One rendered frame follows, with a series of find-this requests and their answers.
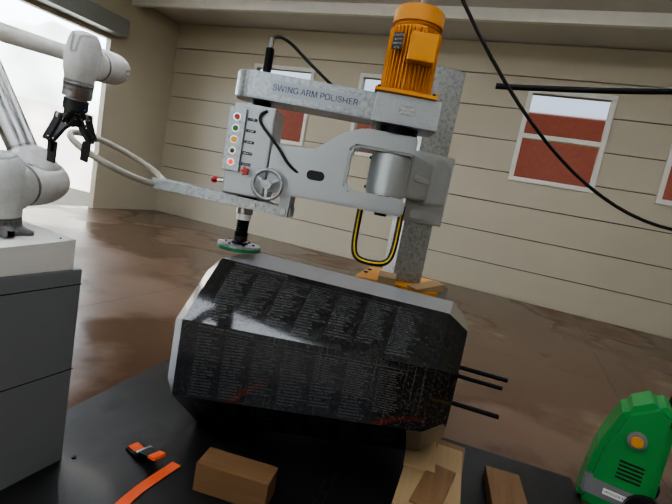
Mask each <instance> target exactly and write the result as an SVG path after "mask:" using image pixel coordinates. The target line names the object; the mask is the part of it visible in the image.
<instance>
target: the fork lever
mask: <svg viewBox="0 0 672 504"><path fill-rule="evenodd" d="M152 180H153V181H154V182H155V185H154V186H153V187H151V188H155V189H160V190H164V191H169V192H173V193H178V194H182V195H187V196H191V197H196V198H200V199H205V200H210V201H214V202H219V203H223V204H228V205H232V206H237V207H241V208H246V209H250V210H255V211H259V212H264V213H268V214H273V215H277V212H278V206H279V203H274V202H270V201H264V200H261V199H257V200H254V199H249V198H245V197H240V196H237V195H236V194H231V193H226V192H223V191H220V190H215V189H211V188H206V187H202V186H197V185H193V184H188V183H184V182H179V181H174V180H170V179H165V178H162V179H158V178H154V177H152ZM294 210H295V207H292V206H289V211H288V216H287V218H290V216H291V217H293V215H294Z"/></svg>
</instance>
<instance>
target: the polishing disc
mask: <svg viewBox="0 0 672 504"><path fill-rule="evenodd" d="M228 242H231V244H228ZM216 245H217V247H219V248H221V249H224V250H228V251H233V252H238V253H247V254H257V253H260V252H261V247H260V246H259V245H257V244H254V243H250V244H249V243H248V242H247V241H246V242H243V243H240V242H236V240H234V239H227V241H222V240H218V242H217V244H216ZM242 245H245V246H242ZM252 245H255V246H252Z"/></svg>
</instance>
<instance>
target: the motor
mask: <svg viewBox="0 0 672 504"><path fill-rule="evenodd" d="M445 18H446V17H445V14H444V13H443V12H442V10H441V9H439V8H438V7H436V6H434V5H431V4H427V3H422V2H407V3H404V4H402V5H400V6H399V7H397V8H396V10H395V15H394V20H393V27H392V28H391V31H390V36H389V42H388V47H387V52H386V57H385V62H384V67H383V73H382V78H381V83H380V84H378V86H377V85H376V86H375V91H374V92H377V91H378V90H379V91H384V92H390V93H395V94H400V95H406V96H411V97H417V98H422V99H428V100H433V101H437V99H438V97H437V96H436V95H435V94H433V95H430V94H431V90H432V85H433V80H434V75H435V70H436V66H437V61H438V56H439V51H440V47H441V42H442V36H441V34H442V32H443V27H444V23H445Z"/></svg>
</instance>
